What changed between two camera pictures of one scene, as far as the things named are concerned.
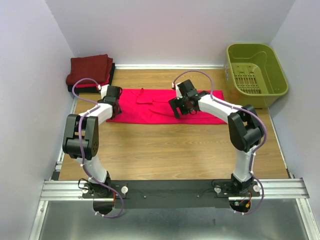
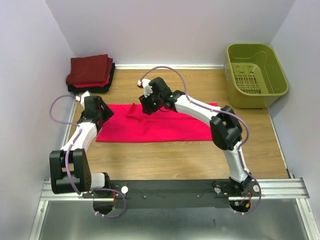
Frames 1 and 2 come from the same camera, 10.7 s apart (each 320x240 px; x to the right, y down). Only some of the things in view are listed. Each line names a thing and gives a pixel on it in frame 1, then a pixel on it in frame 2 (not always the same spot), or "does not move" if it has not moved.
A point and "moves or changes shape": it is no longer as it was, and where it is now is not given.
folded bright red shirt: [94, 85] does not move
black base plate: [171, 193] does not move
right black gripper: [174, 103] → [147, 109]
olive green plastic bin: [254, 75] does not move
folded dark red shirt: [96, 67] does not move
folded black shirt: [92, 90] does not move
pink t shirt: [152, 106] moves or changes shape
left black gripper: [119, 111] → [108, 112]
